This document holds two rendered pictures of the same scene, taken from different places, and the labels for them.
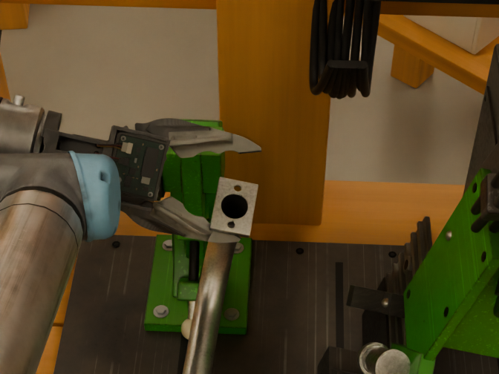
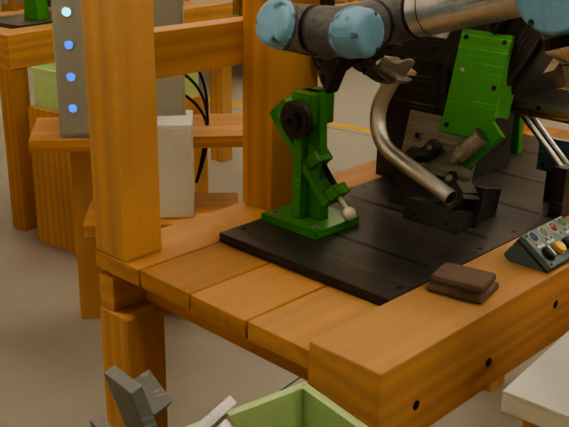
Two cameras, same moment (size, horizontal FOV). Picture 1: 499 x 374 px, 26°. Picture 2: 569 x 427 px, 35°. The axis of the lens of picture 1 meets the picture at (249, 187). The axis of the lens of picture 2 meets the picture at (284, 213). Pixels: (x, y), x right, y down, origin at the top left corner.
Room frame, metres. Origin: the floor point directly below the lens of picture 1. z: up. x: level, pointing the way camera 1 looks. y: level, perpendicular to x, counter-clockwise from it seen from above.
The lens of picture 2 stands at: (-0.20, 1.39, 1.55)
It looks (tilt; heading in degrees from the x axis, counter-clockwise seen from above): 20 degrees down; 311
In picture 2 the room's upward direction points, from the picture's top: 1 degrees clockwise
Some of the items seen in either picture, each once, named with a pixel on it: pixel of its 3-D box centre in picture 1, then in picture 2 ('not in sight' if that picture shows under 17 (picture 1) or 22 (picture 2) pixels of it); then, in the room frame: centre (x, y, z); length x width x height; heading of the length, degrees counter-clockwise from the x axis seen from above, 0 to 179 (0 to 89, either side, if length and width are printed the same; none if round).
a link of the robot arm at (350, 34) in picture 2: not in sight; (349, 30); (0.64, 0.28, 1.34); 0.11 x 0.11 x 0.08; 87
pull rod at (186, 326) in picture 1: (192, 312); (343, 204); (0.79, 0.07, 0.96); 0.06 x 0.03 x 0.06; 177
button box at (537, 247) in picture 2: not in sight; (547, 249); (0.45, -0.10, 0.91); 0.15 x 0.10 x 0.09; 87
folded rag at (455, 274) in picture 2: not in sight; (463, 282); (0.48, 0.14, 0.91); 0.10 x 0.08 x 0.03; 8
